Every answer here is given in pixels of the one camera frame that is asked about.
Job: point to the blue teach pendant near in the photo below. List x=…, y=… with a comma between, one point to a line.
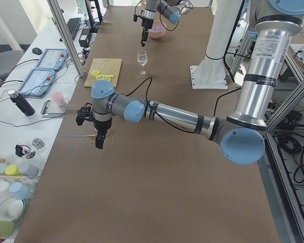
x=37, y=82

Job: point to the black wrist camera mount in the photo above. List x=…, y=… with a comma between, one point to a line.
x=84, y=113
x=136, y=16

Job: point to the lemon slice near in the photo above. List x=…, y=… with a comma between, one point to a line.
x=95, y=73

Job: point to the white green rimmed plate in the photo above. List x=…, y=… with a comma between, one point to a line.
x=11, y=209

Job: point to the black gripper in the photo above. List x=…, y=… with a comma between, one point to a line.
x=101, y=125
x=145, y=23

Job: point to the black keyboard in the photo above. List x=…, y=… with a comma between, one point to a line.
x=73, y=26

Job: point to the aluminium frame post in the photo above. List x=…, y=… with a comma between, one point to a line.
x=65, y=35

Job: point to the blue teach pendant far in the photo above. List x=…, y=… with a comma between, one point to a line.
x=52, y=59

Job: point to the bamboo cutting board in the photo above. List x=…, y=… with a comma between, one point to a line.
x=106, y=66

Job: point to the blue teach pendant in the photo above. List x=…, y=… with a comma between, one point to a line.
x=52, y=59
x=37, y=82

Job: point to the clear ice cubes pile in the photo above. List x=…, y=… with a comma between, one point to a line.
x=157, y=28

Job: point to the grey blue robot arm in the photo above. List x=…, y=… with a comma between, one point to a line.
x=171, y=10
x=240, y=134

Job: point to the pink cup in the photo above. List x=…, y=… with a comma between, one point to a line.
x=58, y=98

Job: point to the black computer mouse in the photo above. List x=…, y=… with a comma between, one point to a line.
x=37, y=51

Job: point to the pink bowl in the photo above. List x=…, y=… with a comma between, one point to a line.
x=157, y=35

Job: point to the black water bottle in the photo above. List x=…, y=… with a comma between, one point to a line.
x=21, y=102

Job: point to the lemon slice middle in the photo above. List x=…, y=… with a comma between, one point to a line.
x=99, y=77

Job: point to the clear wine glass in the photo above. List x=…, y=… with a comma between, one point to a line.
x=142, y=59

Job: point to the white kitchen scale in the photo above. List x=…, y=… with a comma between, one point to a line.
x=51, y=109

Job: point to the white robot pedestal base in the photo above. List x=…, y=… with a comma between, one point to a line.
x=210, y=73

